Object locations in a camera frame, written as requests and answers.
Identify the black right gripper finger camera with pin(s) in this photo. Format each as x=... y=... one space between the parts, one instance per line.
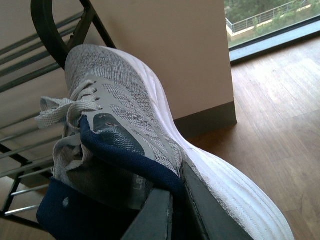
x=205 y=217

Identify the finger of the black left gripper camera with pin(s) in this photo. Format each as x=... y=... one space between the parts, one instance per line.
x=155 y=220

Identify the grey knit sneaker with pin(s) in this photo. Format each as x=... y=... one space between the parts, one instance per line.
x=119 y=143

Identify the black metal shoe rack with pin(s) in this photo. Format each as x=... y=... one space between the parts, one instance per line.
x=36 y=37

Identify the dark window frame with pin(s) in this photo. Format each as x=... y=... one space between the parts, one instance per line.
x=275 y=41

